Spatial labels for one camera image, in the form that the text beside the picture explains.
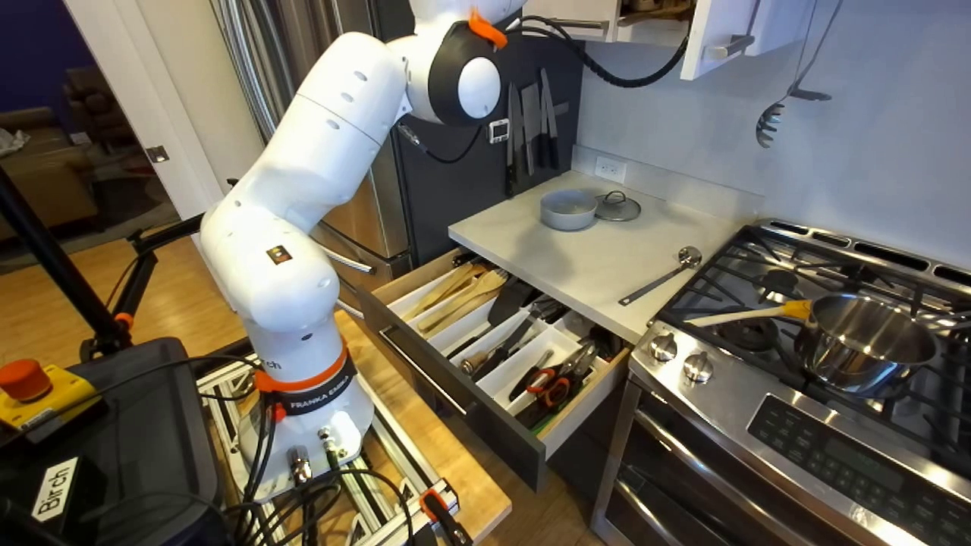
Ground white upper cabinet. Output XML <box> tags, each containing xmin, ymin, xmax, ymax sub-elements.
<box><xmin>518</xmin><ymin>0</ymin><xmax>709</xmax><ymax>49</ymax></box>

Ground yellow emergency stop box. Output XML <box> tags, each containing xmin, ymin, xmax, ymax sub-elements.
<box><xmin>0</xmin><ymin>357</ymin><xmax>102</xmax><ymax>433</ymax></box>

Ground black side panel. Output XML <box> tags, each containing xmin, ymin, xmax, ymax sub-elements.
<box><xmin>387</xmin><ymin>34</ymin><xmax>588</xmax><ymax>267</ymax></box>

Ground black equipment box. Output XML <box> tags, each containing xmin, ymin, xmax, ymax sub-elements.
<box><xmin>0</xmin><ymin>337</ymin><xmax>229</xmax><ymax>546</ymax></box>

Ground white wall outlet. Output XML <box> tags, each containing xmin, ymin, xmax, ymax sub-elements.
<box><xmin>593</xmin><ymin>151</ymin><xmax>632</xmax><ymax>184</ymax></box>

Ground stainless steel gas stove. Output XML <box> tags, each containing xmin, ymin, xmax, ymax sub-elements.
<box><xmin>588</xmin><ymin>218</ymin><xmax>971</xmax><ymax>546</ymax></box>

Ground steel kitchen knife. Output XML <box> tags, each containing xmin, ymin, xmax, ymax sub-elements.
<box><xmin>538</xmin><ymin>66</ymin><xmax>562</xmax><ymax>171</ymax></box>
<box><xmin>505</xmin><ymin>84</ymin><xmax>523</xmax><ymax>182</ymax></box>
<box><xmin>518</xmin><ymin>80</ymin><xmax>540</xmax><ymax>176</ymax></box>

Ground metal ladle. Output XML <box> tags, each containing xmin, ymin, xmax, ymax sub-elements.
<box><xmin>617</xmin><ymin>244</ymin><xmax>704</xmax><ymax>310</ymax></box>

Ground black hanging slotted spoon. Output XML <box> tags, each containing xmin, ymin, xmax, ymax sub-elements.
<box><xmin>752</xmin><ymin>0</ymin><xmax>846</xmax><ymax>151</ymax></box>

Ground large black handled knife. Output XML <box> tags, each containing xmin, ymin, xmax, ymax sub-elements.
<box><xmin>465</xmin><ymin>299</ymin><xmax>570</xmax><ymax>384</ymax></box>

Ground orange black clamp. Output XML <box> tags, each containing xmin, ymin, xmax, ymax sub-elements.
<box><xmin>419</xmin><ymin>486</ymin><xmax>472</xmax><ymax>546</ymax></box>

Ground wooden flat spatula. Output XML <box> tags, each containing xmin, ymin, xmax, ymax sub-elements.
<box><xmin>404</xmin><ymin>259</ymin><xmax>483</xmax><ymax>319</ymax></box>

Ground white room door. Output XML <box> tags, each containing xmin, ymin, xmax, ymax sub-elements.
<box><xmin>56</xmin><ymin>0</ymin><xmax>268</xmax><ymax>221</ymax></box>

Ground black tripod stand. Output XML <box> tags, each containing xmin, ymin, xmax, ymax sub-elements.
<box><xmin>0</xmin><ymin>164</ymin><xmax>205</xmax><ymax>362</ymax></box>

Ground wooden spoons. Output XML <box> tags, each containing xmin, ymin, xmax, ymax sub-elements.
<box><xmin>419</xmin><ymin>275</ymin><xmax>510</xmax><ymax>337</ymax></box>

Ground white cutlery organizer tray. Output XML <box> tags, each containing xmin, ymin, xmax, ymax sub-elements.
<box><xmin>387</xmin><ymin>259</ymin><xmax>626</xmax><ymax>458</ymax></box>

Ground silver stove knob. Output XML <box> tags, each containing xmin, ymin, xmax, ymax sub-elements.
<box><xmin>645</xmin><ymin>330</ymin><xmax>681</xmax><ymax>363</ymax></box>
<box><xmin>681</xmin><ymin>352</ymin><xmax>717</xmax><ymax>390</ymax></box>

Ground orange handled scissors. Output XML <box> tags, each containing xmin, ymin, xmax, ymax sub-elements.
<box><xmin>510</xmin><ymin>342</ymin><xmax>602</xmax><ymax>429</ymax></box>

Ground stainless steel refrigerator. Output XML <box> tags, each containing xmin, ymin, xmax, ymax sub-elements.
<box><xmin>205</xmin><ymin>0</ymin><xmax>419</xmax><ymax>269</ymax></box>

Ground white cabinet door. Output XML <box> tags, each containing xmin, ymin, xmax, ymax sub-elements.
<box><xmin>675</xmin><ymin>0</ymin><xmax>842</xmax><ymax>84</ymax></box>

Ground kitchen utensil drawer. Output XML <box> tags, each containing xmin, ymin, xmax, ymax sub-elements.
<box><xmin>351</xmin><ymin>245</ymin><xmax>635</xmax><ymax>495</ymax></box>

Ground grey bowl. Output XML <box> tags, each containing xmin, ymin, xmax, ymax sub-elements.
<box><xmin>538</xmin><ymin>184</ymin><xmax>602</xmax><ymax>234</ymax></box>

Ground black nylon spatula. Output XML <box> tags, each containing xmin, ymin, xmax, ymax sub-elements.
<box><xmin>443</xmin><ymin>275</ymin><xmax>540</xmax><ymax>362</ymax></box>

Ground white printed label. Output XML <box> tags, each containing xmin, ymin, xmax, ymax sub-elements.
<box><xmin>26</xmin><ymin>455</ymin><xmax>84</xmax><ymax>526</ymax></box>

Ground glass pot lid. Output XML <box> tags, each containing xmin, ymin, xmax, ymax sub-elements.
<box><xmin>593</xmin><ymin>188</ymin><xmax>645</xmax><ymax>226</ymax></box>

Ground stainless steel pot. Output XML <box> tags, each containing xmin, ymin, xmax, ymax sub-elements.
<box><xmin>798</xmin><ymin>292</ymin><xmax>939</xmax><ymax>398</ymax></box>

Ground yellow handled utensil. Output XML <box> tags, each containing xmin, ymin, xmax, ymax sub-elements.
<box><xmin>682</xmin><ymin>296</ymin><xmax>819</xmax><ymax>330</ymax></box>

